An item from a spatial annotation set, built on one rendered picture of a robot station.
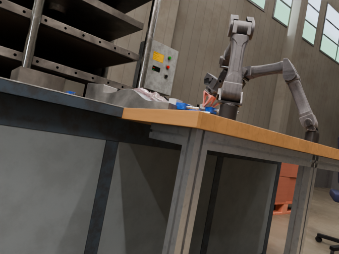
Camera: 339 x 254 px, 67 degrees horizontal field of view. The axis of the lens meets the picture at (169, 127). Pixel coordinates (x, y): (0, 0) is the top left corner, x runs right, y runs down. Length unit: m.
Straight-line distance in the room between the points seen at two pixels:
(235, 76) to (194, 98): 4.12
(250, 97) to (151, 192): 5.31
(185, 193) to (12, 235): 0.57
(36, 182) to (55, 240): 0.22
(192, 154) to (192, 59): 4.53
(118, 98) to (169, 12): 3.54
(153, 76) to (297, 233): 1.55
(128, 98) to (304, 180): 0.76
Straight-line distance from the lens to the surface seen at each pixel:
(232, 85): 0.95
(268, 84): 6.80
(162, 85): 2.21
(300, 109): 1.44
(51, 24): 1.81
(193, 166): 0.62
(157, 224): 1.21
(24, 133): 0.89
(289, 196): 3.91
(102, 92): 1.25
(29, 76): 1.04
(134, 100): 1.10
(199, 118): 0.58
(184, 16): 5.16
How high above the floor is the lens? 0.73
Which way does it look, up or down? 2 degrees up
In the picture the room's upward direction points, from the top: 11 degrees clockwise
